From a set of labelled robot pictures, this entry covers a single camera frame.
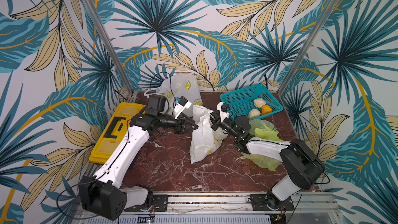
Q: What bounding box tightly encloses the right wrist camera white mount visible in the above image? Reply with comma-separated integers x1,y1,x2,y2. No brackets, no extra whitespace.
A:
217,102,230,122

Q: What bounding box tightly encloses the aluminium frame post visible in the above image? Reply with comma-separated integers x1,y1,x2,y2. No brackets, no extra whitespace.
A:
277,0,340,95
81,0,134,96

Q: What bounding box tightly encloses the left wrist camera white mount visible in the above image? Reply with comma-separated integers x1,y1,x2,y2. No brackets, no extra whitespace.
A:
173,96,192,119

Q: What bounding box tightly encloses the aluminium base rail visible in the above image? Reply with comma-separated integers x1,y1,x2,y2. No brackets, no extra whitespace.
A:
70,192,343,224

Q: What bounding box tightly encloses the green avocado plastic bag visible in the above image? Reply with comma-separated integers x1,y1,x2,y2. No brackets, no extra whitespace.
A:
242,119,284,172

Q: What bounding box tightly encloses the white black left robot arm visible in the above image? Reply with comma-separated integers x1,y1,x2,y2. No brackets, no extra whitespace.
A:
78,95,198,220

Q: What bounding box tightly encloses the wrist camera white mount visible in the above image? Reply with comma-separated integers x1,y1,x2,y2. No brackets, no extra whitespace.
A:
173,96,192,119
217,102,230,122

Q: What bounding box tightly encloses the white lemon plastic bag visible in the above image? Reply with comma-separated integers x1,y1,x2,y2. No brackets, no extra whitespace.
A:
190,105,228,164

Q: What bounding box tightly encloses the orange pear right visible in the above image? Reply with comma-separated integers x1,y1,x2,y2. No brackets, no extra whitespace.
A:
261,105,273,115

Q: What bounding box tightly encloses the aluminium right frame post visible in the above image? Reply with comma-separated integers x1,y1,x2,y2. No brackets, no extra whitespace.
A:
277,0,340,95

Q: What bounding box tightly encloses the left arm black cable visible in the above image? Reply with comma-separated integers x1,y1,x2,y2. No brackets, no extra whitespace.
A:
149,71,178,100

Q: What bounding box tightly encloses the yellow tool box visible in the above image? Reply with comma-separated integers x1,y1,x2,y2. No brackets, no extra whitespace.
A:
89,103,145,164

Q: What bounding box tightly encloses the teal plastic basket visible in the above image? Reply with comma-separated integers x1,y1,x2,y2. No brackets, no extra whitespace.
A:
220,84,284,119

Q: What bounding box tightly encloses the aluminium left frame post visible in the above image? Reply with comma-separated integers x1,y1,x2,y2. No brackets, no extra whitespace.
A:
81,0,134,96

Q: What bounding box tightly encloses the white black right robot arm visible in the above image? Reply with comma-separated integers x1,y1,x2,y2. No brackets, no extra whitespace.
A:
210,113,325,209

